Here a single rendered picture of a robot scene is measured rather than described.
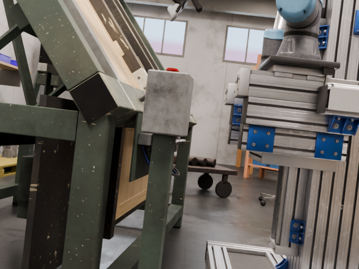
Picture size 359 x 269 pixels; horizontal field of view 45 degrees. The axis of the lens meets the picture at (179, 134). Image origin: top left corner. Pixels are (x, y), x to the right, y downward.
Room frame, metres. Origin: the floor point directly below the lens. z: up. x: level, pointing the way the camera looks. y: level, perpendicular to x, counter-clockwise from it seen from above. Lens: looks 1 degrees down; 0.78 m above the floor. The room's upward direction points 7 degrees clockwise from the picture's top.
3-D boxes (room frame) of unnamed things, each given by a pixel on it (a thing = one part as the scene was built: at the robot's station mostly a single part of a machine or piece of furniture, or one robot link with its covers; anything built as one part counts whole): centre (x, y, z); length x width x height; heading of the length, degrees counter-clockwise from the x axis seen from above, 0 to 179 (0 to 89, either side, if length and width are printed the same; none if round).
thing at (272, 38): (2.01, -0.39, 1.20); 0.13 x 0.12 x 0.14; 165
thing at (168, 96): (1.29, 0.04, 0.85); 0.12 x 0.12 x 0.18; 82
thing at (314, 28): (1.50, -0.37, 1.20); 0.13 x 0.12 x 0.14; 157
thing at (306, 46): (1.51, -0.37, 1.09); 0.15 x 0.15 x 0.10
